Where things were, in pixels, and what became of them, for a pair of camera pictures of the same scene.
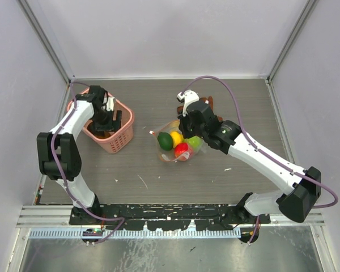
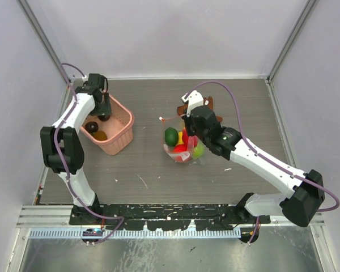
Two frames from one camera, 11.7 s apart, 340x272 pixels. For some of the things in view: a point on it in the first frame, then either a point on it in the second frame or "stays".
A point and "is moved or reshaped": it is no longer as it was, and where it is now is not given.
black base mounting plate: [166, 217] stays
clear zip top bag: [172, 145] is moved or reshaped
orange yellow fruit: [177, 137] is moved or reshaped
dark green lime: [165, 140] → [171, 136]
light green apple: [195, 141] → [199, 151]
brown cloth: [208, 100] stays
